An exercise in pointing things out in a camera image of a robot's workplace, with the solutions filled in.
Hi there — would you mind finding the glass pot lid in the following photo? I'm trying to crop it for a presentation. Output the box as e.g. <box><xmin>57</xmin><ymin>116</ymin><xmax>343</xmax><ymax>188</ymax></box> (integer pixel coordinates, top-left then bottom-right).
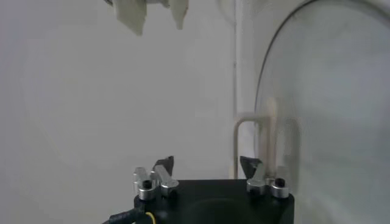
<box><xmin>233</xmin><ymin>0</ymin><xmax>390</xmax><ymax>224</ymax></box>

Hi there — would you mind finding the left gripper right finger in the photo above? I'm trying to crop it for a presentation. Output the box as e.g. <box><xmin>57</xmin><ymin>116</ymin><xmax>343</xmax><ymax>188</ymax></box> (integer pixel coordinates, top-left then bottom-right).
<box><xmin>239</xmin><ymin>155</ymin><xmax>289</xmax><ymax>199</ymax></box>

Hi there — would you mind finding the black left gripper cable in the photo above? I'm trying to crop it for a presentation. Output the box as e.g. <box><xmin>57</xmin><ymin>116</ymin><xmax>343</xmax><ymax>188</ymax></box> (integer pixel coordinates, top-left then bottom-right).
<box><xmin>102</xmin><ymin>208</ymin><xmax>146</xmax><ymax>224</ymax></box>

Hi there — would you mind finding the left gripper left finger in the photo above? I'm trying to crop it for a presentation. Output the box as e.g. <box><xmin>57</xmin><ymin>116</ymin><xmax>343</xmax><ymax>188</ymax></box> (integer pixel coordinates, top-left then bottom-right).
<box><xmin>133</xmin><ymin>155</ymin><xmax>180</xmax><ymax>201</ymax></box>

